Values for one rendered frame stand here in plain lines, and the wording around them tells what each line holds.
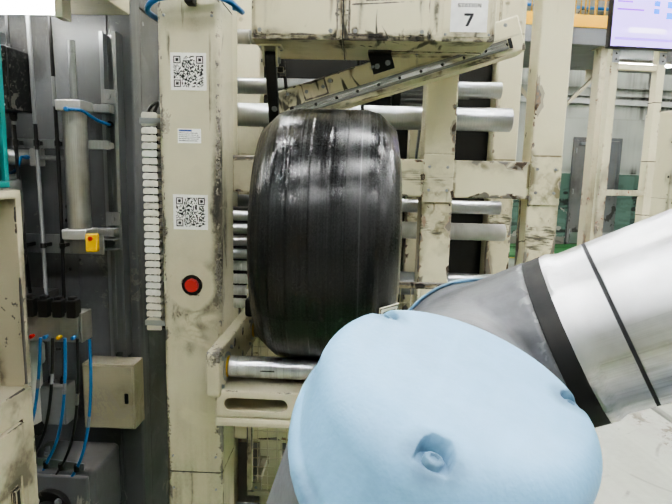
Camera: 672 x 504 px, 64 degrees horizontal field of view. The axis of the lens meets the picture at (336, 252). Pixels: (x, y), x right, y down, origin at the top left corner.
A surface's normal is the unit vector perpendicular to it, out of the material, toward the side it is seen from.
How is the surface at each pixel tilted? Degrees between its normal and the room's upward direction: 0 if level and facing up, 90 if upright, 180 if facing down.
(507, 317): 55
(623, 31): 90
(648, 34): 90
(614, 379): 106
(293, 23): 90
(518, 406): 19
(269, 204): 73
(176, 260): 90
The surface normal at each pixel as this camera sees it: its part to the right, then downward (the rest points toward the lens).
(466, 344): 0.28, -0.89
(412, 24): -0.04, 0.14
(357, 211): -0.04, -0.13
